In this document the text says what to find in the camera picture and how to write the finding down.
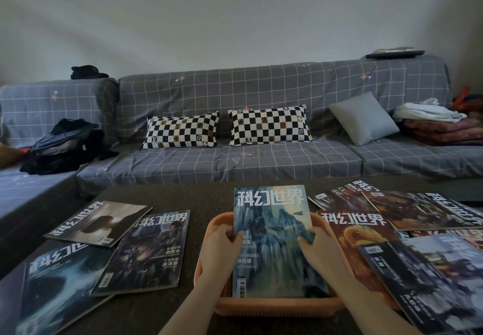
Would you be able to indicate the person's right hand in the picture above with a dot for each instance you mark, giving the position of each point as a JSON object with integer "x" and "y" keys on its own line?
{"x": 328, "y": 255}

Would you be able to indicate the person's left hand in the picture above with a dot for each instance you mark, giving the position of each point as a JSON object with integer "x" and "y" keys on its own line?
{"x": 219, "y": 257}

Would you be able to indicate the teal mountain cover magazine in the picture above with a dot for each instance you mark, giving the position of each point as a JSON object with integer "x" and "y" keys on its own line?
{"x": 279, "y": 240}

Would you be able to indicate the orange plastic basket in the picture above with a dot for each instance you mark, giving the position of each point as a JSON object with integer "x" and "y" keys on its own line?
{"x": 279, "y": 307}

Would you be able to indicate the cat and girl cover magazine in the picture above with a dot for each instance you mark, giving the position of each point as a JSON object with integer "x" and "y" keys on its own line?
{"x": 147, "y": 255}

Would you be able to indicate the pile of assorted magazines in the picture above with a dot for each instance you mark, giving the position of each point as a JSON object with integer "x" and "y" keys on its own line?
{"x": 411, "y": 210}

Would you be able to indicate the dark silhouette cover magazine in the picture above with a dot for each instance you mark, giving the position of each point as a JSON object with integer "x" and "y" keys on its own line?
{"x": 105, "y": 221}

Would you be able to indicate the dark blue storm cover magazine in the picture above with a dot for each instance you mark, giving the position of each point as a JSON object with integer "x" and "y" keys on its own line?
{"x": 56, "y": 293}

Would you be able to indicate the person's right forearm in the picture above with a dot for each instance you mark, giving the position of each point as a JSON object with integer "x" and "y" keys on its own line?
{"x": 373, "y": 308}

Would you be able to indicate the person's left forearm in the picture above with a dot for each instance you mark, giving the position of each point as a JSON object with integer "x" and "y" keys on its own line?
{"x": 192, "y": 312}

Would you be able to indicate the black white checkered pillow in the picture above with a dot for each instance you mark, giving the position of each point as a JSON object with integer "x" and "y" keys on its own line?
{"x": 181, "y": 131}
{"x": 269, "y": 125}

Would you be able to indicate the plain grey cushion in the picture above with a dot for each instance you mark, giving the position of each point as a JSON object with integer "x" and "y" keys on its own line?
{"x": 362, "y": 119}

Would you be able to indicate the dark red folded blanket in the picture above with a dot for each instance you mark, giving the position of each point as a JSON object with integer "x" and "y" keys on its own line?
{"x": 445, "y": 132}

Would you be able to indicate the grey plaid covered sofa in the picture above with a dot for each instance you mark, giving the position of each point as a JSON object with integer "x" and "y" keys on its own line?
{"x": 245, "y": 89}

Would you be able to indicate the white folded cloth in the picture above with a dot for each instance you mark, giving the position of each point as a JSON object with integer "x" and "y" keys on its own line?
{"x": 426, "y": 112}

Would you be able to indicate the heap of dark clothes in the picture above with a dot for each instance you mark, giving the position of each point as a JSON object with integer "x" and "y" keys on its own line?
{"x": 68, "y": 149}

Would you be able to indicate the orange red fabric item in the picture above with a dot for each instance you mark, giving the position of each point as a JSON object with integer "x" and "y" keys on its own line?
{"x": 468, "y": 100}

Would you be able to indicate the black flat tray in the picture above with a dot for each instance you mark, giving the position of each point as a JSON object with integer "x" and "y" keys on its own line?
{"x": 396, "y": 54}

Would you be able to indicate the small black garment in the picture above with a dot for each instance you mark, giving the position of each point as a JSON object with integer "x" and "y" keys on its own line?
{"x": 89, "y": 72}

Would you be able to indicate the brown bag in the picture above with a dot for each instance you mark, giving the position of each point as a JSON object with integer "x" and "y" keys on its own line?
{"x": 9, "y": 155}

